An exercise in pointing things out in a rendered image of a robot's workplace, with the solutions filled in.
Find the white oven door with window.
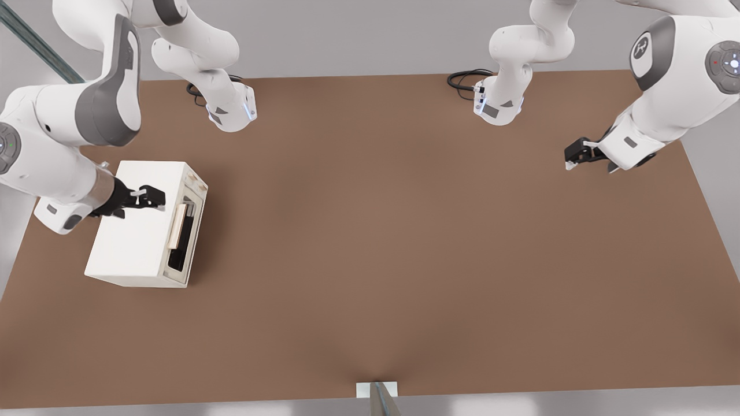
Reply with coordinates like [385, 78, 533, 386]
[163, 188, 208, 279]

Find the white oven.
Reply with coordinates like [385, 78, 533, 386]
[84, 160, 209, 289]

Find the black cable loop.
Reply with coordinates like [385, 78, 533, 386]
[446, 69, 495, 102]
[186, 75, 244, 108]

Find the silver frame post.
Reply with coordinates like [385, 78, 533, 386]
[355, 381, 401, 416]
[0, 2, 86, 85]

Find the pale oven door handle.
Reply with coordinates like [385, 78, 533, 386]
[167, 203, 189, 251]

